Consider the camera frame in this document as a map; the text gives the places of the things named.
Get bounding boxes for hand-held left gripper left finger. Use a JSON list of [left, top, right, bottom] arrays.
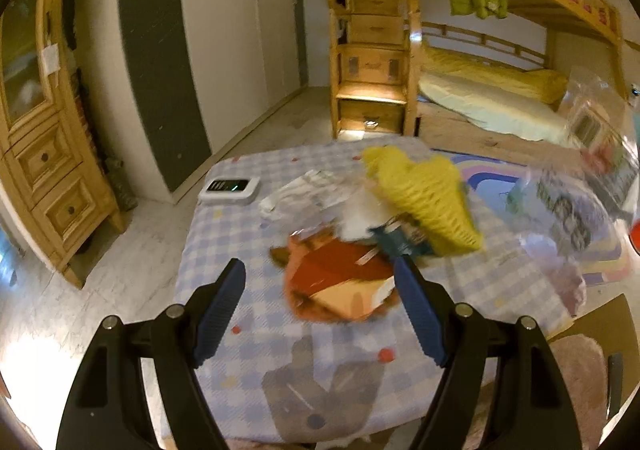
[[55, 258, 247, 450]]

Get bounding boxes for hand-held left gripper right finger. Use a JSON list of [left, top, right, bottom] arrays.
[[392, 255, 586, 450]]

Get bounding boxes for teal snack packet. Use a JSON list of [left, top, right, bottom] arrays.
[[370, 217, 436, 261]]

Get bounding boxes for orange snack wrapper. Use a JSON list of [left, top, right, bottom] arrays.
[[270, 230, 401, 323]]

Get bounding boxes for white tissue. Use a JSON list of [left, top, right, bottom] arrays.
[[340, 190, 396, 243]]

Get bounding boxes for yellow knitted cloth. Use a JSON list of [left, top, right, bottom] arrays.
[[361, 145, 485, 258]]

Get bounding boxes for clear printed wrapper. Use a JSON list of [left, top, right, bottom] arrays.
[[257, 169, 366, 226]]

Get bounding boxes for clear plastic bag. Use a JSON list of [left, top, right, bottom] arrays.
[[505, 70, 640, 316]]

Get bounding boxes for checked blue tablecloth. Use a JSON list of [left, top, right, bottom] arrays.
[[172, 135, 626, 450]]

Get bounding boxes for white electronic device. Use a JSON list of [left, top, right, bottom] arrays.
[[198, 176, 261, 204]]

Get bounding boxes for dark patterned bag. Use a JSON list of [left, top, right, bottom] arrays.
[[102, 157, 138, 211]]

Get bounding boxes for colourful rug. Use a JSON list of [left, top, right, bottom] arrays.
[[430, 147, 636, 286]]

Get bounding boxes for pink seat cushion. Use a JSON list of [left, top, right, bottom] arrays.
[[470, 335, 608, 450]]

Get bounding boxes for wooden chair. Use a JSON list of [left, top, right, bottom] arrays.
[[547, 294, 636, 450]]

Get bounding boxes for cream mattress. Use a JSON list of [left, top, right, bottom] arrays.
[[417, 72, 581, 148]]

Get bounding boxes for wooden drawer cabinet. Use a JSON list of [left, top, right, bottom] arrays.
[[0, 0, 128, 291]]

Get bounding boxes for white wardrobe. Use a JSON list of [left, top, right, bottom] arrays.
[[177, 0, 311, 156]]

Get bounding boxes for yellow blanket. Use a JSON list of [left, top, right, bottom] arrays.
[[422, 45, 571, 103]]

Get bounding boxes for wooden bunk bed stairs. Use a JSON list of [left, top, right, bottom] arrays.
[[327, 0, 423, 138]]

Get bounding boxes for white paper note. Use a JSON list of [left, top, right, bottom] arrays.
[[40, 44, 63, 76]]

